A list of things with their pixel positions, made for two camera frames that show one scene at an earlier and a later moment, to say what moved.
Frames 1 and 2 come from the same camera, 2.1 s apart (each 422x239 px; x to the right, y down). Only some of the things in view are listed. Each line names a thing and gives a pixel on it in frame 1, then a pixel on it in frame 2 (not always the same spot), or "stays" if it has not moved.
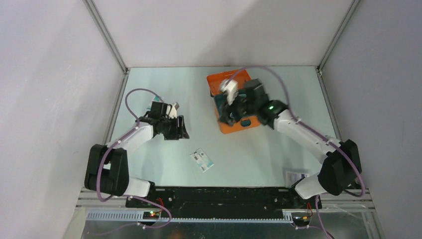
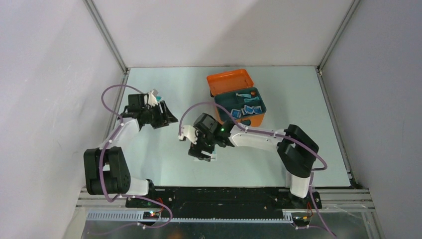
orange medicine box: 239,77 stays
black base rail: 222,201 stays
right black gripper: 226,110 to 195,149
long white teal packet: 201,159 to 213,156
